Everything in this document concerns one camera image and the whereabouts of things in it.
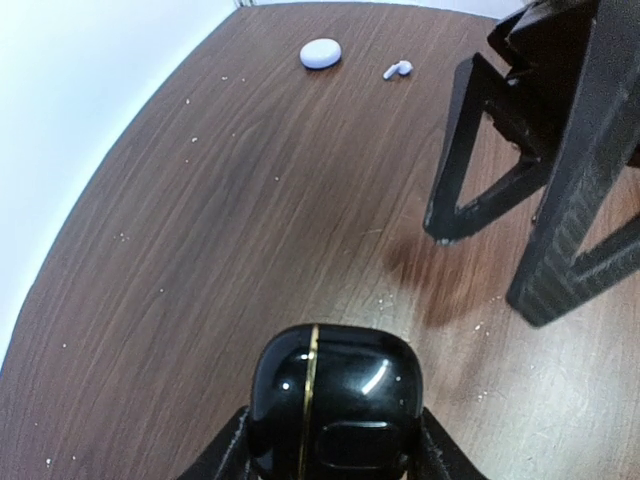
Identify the lavender earbud far right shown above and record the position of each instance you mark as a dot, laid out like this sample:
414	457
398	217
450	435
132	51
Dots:
402	68

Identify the black glossy charging case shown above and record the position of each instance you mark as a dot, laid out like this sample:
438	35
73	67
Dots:
334	402

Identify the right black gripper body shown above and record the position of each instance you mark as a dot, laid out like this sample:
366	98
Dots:
572	78

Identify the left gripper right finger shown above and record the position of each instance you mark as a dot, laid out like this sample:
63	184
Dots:
442	458

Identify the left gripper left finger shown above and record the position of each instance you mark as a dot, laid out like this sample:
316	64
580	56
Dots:
227	455

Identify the lavender charging case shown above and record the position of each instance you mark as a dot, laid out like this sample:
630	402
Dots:
320	54

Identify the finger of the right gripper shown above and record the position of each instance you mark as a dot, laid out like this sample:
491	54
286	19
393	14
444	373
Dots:
553	276
497	153

